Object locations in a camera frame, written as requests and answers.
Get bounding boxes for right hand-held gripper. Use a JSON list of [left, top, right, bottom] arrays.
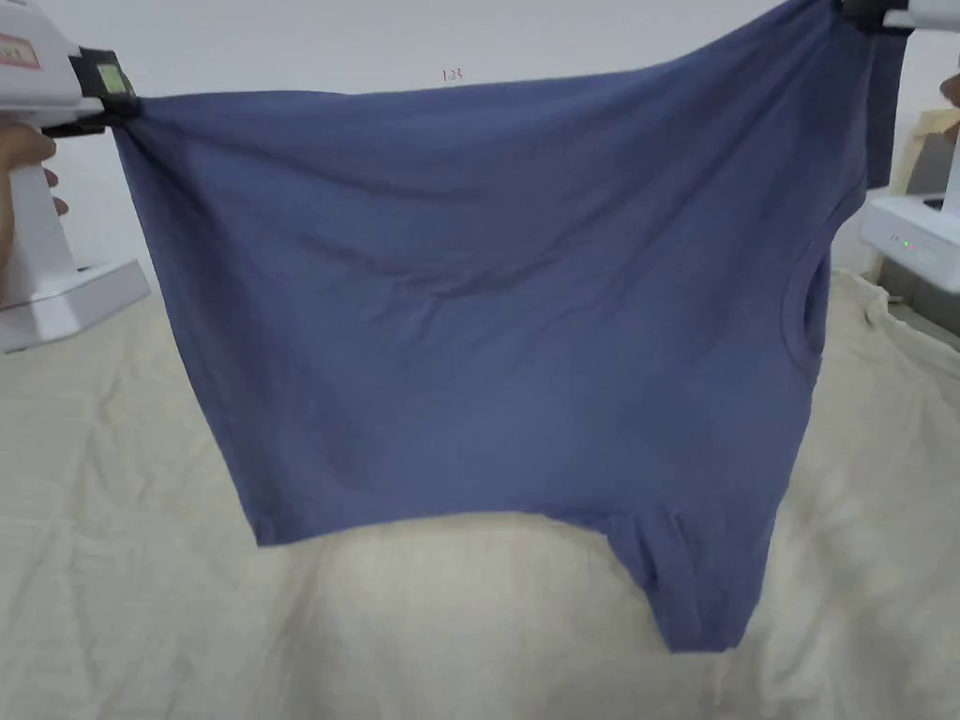
[[833, 0, 960, 336]]

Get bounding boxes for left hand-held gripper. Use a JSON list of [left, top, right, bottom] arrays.
[[0, 13, 151, 355]]

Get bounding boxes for dark blue shirt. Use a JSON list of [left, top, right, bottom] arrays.
[[112, 0, 913, 654]]

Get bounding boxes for person's left hand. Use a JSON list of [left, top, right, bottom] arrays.
[[0, 118, 70, 310]]

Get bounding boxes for bed with beige sheet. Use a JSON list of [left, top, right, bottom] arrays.
[[0, 263, 960, 720]]

